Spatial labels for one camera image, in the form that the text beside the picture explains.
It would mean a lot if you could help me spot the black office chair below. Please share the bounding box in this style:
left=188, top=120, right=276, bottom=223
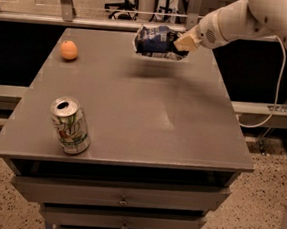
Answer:
left=99, top=0, right=139, bottom=23

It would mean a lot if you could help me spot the grey drawer cabinet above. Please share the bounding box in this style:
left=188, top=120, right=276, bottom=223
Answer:
left=0, top=29, right=253, bottom=218

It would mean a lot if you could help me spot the top grey drawer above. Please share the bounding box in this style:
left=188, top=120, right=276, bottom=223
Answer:
left=11, top=176, right=231, bottom=211

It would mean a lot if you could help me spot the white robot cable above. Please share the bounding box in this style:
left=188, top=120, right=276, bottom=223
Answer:
left=237, top=32, right=287, bottom=132

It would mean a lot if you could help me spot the middle grey drawer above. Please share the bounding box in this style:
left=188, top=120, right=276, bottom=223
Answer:
left=41, top=207, right=206, bottom=229

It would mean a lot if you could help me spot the white green 7up can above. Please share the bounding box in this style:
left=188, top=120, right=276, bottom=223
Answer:
left=50, top=96, right=90, bottom=155

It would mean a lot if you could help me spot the orange fruit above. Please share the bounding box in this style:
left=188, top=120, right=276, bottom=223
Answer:
left=60, top=40, right=78, bottom=60

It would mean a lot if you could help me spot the blue chip bag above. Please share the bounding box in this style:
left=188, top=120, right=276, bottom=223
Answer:
left=133, top=25, right=188, bottom=60

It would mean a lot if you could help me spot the metal window railing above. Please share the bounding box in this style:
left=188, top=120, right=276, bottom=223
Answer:
left=0, top=0, right=287, bottom=47

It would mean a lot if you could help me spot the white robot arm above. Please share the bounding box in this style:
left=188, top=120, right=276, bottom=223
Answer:
left=174, top=0, right=287, bottom=51

